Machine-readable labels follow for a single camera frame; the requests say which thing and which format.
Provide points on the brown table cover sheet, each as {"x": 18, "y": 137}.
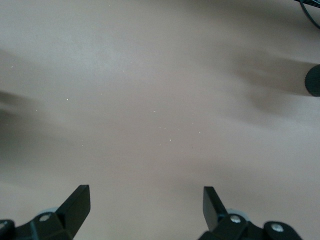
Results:
{"x": 150, "y": 100}

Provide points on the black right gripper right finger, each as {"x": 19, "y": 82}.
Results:
{"x": 220, "y": 225}

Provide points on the black cylinder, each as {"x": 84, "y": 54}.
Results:
{"x": 313, "y": 80}

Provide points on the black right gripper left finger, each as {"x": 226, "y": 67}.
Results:
{"x": 62, "y": 220}

